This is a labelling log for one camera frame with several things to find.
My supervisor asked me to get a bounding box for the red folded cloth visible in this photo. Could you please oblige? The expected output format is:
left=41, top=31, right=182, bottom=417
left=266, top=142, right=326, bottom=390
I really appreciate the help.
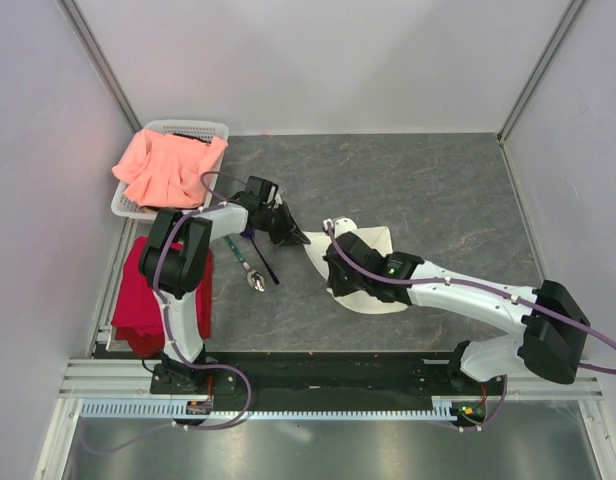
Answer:
left=112, top=236, right=214, bottom=359

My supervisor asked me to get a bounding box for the slotted cable duct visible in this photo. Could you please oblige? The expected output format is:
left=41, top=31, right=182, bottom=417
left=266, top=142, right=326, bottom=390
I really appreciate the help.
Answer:
left=80, top=398, right=459, bottom=421

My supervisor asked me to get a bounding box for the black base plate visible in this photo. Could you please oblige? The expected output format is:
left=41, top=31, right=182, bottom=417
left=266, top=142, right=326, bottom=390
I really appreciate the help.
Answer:
left=150, top=351, right=503, bottom=400

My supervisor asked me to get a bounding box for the right aluminium frame post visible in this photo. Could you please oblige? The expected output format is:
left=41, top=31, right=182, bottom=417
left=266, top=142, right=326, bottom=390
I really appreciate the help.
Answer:
left=496, top=0, right=588, bottom=147

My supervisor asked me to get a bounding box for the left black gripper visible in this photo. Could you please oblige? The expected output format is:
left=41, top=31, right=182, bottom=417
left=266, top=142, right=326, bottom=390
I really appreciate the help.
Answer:
left=257, top=202, right=309, bottom=247

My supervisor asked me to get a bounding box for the left aluminium frame post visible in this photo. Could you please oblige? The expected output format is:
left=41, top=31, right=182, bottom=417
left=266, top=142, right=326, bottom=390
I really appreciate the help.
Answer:
left=56, top=0, right=142, bottom=132

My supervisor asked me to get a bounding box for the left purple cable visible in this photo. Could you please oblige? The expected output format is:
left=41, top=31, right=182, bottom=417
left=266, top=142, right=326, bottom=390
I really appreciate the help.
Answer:
left=152, top=171, right=252, bottom=371

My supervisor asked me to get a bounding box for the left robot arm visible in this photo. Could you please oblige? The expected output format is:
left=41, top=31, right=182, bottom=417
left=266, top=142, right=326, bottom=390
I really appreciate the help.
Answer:
left=139, top=171, right=310, bottom=393

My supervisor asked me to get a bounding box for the white cloth napkin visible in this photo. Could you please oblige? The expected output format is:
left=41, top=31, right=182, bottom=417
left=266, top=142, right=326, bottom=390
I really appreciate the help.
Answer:
left=304, top=217, right=407, bottom=315

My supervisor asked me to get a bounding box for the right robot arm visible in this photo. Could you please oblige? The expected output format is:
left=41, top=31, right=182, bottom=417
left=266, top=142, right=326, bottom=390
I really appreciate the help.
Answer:
left=323, top=221, right=590, bottom=394

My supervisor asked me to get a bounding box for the white plastic basket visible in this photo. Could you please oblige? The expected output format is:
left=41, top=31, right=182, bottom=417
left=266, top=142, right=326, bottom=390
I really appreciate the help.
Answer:
left=111, top=119, right=229, bottom=222

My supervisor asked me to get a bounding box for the aluminium frame post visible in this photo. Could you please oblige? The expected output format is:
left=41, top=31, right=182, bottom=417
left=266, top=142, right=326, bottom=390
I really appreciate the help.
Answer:
left=56, top=0, right=142, bottom=132
left=496, top=0, right=588, bottom=147

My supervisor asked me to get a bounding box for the purple handled spoon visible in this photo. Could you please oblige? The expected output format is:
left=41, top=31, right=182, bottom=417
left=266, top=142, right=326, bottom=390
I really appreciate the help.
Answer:
left=241, top=230, right=280, bottom=285

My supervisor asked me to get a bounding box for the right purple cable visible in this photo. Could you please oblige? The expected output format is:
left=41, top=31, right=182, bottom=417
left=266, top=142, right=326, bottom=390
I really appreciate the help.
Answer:
left=325, top=222, right=616, bottom=376

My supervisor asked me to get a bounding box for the purple cable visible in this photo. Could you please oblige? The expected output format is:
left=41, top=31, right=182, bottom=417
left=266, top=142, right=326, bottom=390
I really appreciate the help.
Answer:
left=325, top=222, right=616, bottom=376
left=152, top=171, right=252, bottom=371

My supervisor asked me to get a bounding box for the green handled metal spoon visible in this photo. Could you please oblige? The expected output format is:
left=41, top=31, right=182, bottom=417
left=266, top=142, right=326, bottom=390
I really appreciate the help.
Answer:
left=224, top=236, right=266, bottom=293

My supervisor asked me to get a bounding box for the salmon pink cloth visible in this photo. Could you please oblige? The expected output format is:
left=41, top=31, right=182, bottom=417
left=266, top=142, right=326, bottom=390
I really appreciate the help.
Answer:
left=112, top=129, right=228, bottom=209

